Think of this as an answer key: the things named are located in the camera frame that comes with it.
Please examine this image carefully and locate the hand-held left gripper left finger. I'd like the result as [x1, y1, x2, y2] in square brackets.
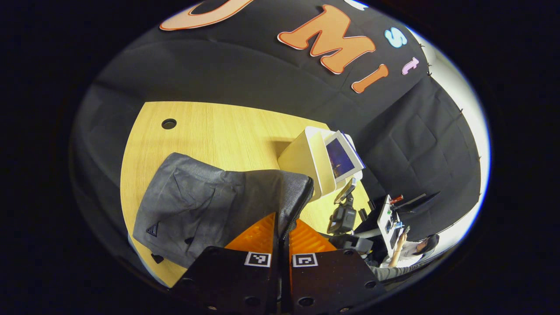
[170, 212, 281, 315]

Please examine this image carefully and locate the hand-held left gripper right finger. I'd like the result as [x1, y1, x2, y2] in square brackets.
[281, 218, 386, 315]

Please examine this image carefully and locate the grey schoolbag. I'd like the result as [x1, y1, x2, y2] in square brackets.
[133, 152, 315, 269]

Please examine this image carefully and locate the black backdrop cloth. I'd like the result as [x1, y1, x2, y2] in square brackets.
[70, 0, 482, 280]

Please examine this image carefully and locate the blue cover book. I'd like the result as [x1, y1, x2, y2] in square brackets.
[341, 131, 367, 171]

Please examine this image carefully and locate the white bookshelf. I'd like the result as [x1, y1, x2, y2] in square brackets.
[278, 126, 364, 202]

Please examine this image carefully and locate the white-bordered dark cover book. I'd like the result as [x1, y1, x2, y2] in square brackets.
[325, 130, 365, 183]

